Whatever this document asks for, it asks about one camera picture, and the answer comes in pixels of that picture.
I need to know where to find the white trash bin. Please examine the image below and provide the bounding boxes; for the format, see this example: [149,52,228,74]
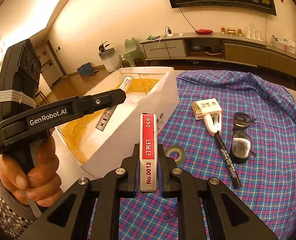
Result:
[99,41,120,73]

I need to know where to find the red staples box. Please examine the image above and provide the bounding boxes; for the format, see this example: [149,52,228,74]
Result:
[139,113,158,193]

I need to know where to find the pink white stapler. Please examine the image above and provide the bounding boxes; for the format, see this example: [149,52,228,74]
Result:
[203,113,222,137]

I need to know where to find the white card box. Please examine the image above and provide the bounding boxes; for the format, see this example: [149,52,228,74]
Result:
[191,98,222,120]

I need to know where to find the white foam box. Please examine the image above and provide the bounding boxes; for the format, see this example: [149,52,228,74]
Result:
[57,67,179,178]

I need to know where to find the clear glass cups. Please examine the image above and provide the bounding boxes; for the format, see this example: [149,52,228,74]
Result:
[244,23,262,41]

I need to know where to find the purple plastic figurine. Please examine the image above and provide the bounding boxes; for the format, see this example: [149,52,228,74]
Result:
[162,205,178,223]

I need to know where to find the black marker pen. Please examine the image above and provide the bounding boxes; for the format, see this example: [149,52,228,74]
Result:
[214,132,242,189]

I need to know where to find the person's left hand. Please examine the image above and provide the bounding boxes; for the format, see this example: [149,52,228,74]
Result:
[0,136,63,207]

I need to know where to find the black safety glasses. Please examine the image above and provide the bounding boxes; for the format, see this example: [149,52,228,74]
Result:
[229,112,257,164]

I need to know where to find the long grey tv cabinet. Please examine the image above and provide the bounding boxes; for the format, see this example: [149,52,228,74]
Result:
[140,33,296,78]

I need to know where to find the red dish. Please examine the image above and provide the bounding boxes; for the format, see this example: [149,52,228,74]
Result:
[195,29,213,35]

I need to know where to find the green plastic child chair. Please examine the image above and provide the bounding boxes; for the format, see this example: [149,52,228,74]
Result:
[119,37,144,67]

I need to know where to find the blue plastic crate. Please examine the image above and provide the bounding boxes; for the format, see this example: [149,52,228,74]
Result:
[77,62,94,76]

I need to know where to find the small labelled glass tube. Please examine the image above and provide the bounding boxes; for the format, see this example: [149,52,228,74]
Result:
[95,76,133,132]

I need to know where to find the blue plaid cloth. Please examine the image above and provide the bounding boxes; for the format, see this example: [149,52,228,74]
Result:
[158,70,296,239]

